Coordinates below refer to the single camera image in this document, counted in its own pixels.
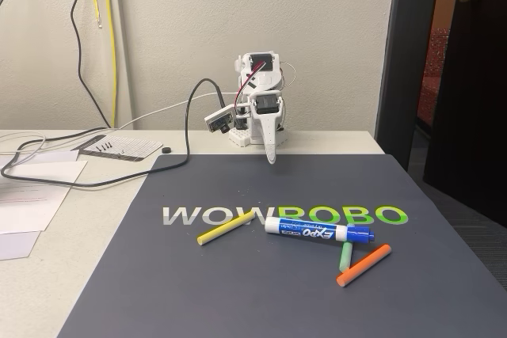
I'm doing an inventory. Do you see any small camera module on arm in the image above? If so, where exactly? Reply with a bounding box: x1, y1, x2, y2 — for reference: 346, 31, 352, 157
204, 103, 235, 135

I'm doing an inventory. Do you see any white cable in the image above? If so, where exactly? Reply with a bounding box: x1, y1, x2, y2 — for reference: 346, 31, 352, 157
0, 91, 238, 169

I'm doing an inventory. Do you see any small white paper sheet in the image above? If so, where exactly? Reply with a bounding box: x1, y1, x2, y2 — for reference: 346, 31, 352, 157
0, 230, 42, 262

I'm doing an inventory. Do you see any lined screw mat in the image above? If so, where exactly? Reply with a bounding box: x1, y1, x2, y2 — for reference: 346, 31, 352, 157
71, 135, 165, 163

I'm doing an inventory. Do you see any dark wooden door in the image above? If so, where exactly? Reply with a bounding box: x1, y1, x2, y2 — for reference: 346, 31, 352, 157
422, 0, 507, 229

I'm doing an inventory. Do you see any yellow chalk stick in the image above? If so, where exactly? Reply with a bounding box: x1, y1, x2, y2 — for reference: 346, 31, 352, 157
196, 210, 257, 247

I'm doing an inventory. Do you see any long yellow wire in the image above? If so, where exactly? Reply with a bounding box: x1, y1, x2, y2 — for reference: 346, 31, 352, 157
102, 0, 118, 127

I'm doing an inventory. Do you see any blue Expo marker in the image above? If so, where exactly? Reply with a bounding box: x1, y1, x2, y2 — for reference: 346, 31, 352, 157
264, 216, 377, 245

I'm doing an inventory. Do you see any black camera cable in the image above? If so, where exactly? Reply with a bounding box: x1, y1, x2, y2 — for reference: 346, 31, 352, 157
0, 78, 227, 188

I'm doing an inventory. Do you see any black wall cable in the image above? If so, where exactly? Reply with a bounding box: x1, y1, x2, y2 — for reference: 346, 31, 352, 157
70, 0, 113, 130

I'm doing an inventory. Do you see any dark door frame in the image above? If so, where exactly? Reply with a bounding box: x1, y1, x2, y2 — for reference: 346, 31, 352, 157
373, 0, 443, 171

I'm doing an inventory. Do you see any large white paper sheet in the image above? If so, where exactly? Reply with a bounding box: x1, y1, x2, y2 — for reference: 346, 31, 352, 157
0, 150, 90, 236

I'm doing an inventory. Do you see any grey WOWROBO mat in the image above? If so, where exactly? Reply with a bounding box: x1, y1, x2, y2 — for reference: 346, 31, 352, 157
57, 153, 507, 338

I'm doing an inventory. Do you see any orange chalk stick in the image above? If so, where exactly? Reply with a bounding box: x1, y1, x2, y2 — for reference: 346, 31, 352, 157
335, 243, 393, 288

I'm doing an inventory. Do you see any green chalk stick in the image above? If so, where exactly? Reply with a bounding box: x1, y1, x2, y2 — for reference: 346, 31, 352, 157
337, 240, 354, 272

